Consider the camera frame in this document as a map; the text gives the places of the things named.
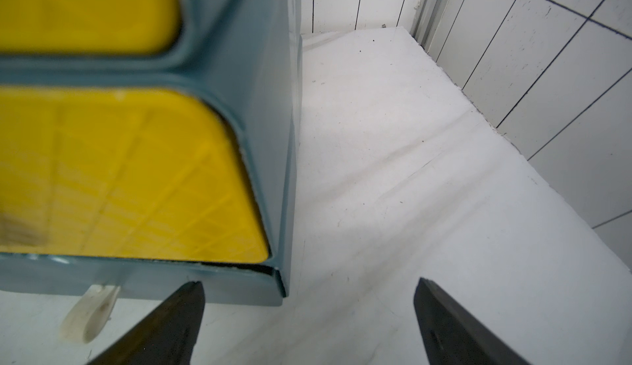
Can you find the white drawer pull tab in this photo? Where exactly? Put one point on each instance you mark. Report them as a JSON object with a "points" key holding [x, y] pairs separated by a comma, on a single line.
{"points": [[88, 317]]}

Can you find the yellow drawer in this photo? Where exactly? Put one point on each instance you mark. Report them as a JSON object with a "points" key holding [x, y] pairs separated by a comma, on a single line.
{"points": [[139, 173], [88, 27]]}

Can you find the teal drawer cabinet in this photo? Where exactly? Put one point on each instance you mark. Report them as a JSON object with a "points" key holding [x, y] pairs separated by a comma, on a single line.
{"points": [[242, 58]]}

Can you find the yellow top drawer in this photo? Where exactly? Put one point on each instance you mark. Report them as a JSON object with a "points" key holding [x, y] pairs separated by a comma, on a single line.
{"points": [[88, 27]]}

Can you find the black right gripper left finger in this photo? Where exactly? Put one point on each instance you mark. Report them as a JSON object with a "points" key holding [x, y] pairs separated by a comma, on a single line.
{"points": [[167, 335]]}

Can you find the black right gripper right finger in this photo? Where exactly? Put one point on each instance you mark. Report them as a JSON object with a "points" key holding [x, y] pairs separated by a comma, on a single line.
{"points": [[452, 335]]}

